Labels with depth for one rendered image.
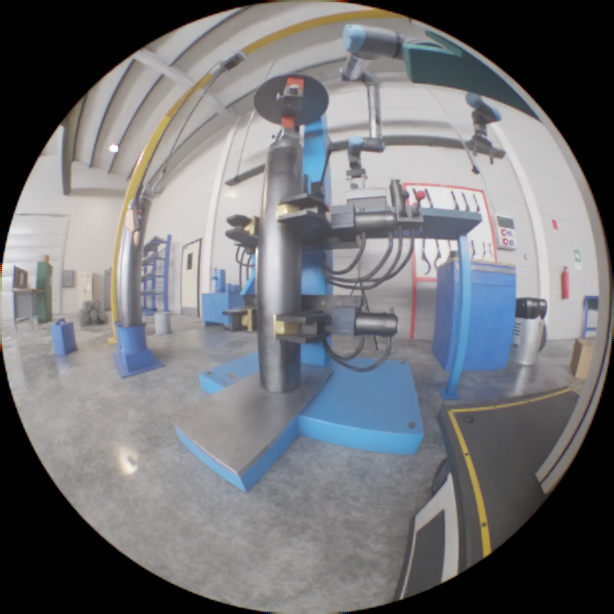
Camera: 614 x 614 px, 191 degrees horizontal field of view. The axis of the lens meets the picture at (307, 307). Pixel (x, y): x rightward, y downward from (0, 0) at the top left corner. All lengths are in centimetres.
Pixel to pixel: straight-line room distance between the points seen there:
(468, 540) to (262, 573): 44
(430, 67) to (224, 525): 146
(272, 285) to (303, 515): 85
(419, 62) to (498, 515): 103
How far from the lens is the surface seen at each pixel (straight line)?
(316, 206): 78
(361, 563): 63
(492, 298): 182
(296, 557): 62
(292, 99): 134
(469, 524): 37
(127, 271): 174
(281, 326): 71
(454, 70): 85
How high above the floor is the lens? 61
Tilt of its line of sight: 4 degrees down
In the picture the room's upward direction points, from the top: 1 degrees clockwise
